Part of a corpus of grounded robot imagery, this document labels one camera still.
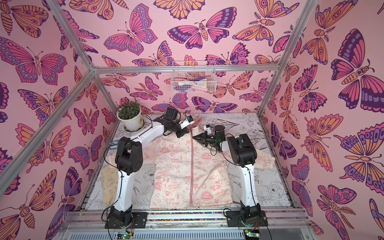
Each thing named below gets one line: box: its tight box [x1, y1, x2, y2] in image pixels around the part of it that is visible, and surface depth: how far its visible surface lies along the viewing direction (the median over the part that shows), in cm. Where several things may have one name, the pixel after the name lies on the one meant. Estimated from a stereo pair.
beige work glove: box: [101, 166, 119, 207], surface depth 87 cm
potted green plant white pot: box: [116, 99, 146, 132], surface depth 105 cm
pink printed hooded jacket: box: [142, 117, 276, 209], surface depth 88 cm
